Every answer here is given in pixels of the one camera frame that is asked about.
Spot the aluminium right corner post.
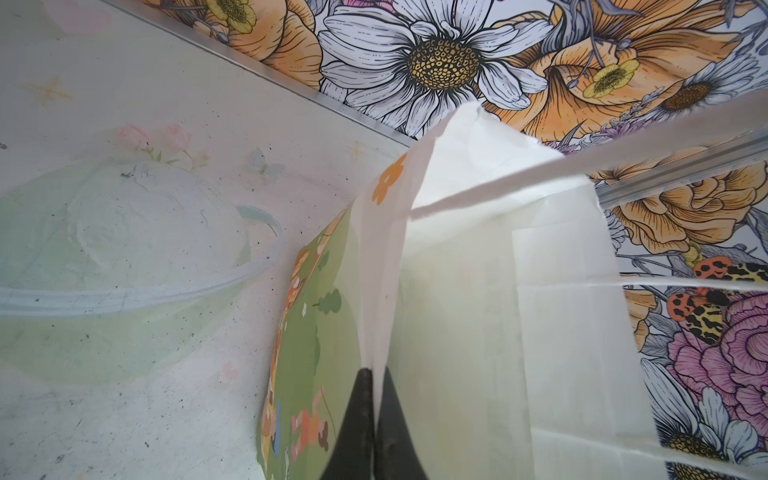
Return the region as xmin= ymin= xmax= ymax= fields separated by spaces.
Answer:
xmin=596 ymin=128 xmax=767 ymax=209

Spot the white paper bag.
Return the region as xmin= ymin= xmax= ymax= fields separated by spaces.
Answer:
xmin=257 ymin=94 xmax=767 ymax=479

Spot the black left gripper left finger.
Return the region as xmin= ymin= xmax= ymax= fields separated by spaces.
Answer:
xmin=321 ymin=368 xmax=374 ymax=480

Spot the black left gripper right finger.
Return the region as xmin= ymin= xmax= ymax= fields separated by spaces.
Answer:
xmin=374 ymin=368 xmax=428 ymax=480

